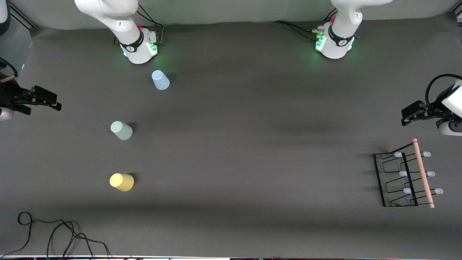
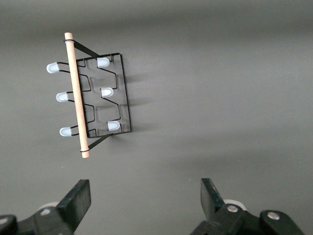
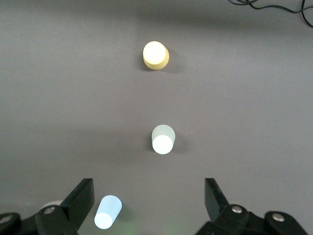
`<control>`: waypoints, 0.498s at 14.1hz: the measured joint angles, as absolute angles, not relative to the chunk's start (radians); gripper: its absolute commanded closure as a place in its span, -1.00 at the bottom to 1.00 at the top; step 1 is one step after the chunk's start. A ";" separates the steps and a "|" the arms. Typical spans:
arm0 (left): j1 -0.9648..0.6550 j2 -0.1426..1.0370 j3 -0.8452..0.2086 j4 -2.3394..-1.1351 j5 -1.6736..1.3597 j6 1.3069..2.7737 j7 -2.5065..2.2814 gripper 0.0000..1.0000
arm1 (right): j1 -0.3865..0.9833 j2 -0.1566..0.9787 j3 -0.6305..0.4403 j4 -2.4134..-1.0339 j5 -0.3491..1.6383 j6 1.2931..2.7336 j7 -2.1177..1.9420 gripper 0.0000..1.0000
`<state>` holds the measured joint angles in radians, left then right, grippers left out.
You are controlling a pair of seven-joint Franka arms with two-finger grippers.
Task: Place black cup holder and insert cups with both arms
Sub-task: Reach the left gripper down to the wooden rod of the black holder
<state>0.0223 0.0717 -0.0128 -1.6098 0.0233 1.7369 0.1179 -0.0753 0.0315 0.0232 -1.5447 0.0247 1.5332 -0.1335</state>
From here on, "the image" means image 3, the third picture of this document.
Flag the thin black cable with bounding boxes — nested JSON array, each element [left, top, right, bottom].
[[229, 0, 303, 14], [299, 0, 313, 28]]

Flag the yellow plastic cup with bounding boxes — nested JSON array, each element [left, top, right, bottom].
[[142, 41, 170, 71]]

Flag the light blue plastic cup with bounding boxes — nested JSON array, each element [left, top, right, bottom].
[[94, 195, 123, 230]]

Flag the mint green plastic cup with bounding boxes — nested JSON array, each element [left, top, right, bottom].
[[151, 124, 176, 155]]

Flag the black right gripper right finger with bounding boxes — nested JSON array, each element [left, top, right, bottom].
[[195, 178, 256, 235]]

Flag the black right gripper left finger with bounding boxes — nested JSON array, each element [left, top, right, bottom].
[[35, 178, 95, 235]]

